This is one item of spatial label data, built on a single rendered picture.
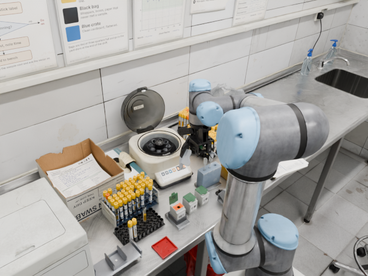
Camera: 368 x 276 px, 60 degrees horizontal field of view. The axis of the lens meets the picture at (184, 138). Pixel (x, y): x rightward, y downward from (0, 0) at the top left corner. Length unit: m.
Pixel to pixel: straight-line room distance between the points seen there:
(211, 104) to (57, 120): 0.72
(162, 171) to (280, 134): 0.86
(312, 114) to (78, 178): 1.01
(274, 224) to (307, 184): 2.00
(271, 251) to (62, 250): 0.55
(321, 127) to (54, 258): 0.68
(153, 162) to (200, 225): 0.32
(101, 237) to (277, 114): 0.84
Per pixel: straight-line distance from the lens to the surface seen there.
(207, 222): 1.29
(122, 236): 1.22
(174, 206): 1.23
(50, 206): 0.97
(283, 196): 2.78
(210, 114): 0.97
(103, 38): 1.40
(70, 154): 1.46
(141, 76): 1.57
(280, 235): 0.95
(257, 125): 0.60
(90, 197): 1.26
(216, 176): 1.40
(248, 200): 0.74
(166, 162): 1.38
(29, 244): 0.90
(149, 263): 1.17
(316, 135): 0.66
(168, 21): 1.57
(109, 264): 1.13
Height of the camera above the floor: 1.85
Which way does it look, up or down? 35 degrees down
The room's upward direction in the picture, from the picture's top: 3 degrees clockwise
